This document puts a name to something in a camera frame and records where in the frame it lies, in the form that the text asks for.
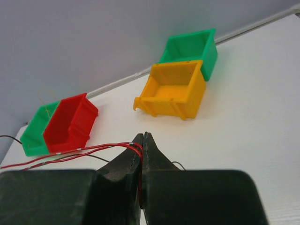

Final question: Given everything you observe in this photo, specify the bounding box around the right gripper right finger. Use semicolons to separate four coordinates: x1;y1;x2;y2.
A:
142;132;267;225

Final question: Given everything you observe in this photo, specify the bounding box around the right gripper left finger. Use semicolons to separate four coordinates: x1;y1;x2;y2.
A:
0;133;144;225

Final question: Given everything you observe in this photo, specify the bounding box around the brown wire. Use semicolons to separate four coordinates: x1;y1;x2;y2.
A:
0;135;187;171

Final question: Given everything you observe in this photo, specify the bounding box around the red white striped wire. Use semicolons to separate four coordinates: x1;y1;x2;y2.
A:
0;142;145;209

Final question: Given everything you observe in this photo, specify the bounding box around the yellow wire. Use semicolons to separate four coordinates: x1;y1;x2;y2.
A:
37;89;58;118

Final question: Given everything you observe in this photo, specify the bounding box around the red plastic bin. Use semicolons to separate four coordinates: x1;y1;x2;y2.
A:
43;93;98;154

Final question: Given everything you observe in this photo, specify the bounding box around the left green plastic bin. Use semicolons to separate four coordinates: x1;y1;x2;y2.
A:
20;101;60;157

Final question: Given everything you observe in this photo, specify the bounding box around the green plastic bin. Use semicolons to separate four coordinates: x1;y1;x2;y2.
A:
159;28;218;81
20;101;60;157

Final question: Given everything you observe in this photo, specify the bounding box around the yellow plastic bin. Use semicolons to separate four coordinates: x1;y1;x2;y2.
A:
133;60;206;120

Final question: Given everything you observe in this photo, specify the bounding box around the right green plastic bin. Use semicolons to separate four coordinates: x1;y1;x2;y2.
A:
159;28;218;81

